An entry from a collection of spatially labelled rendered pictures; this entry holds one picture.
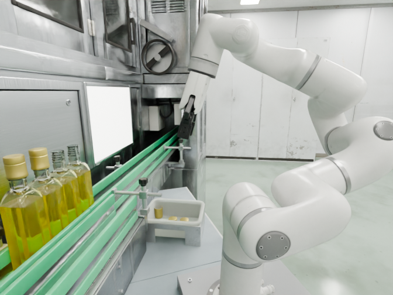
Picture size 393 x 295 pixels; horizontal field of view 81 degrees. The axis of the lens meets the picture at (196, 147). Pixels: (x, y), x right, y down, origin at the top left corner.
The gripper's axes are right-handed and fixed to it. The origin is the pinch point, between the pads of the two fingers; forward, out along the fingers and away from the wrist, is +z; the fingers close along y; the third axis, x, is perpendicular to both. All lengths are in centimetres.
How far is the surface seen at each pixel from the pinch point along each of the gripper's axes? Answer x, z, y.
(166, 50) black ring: -36, -26, -85
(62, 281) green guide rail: -9.8, 25.6, 31.5
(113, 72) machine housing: -47, -6, -47
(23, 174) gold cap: -25.8, 13.2, 23.6
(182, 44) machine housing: -28, -33, -91
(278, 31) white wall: 62, -139, -412
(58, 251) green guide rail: -16.6, 28.8, 23.1
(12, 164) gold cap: -27.2, 11.1, 24.7
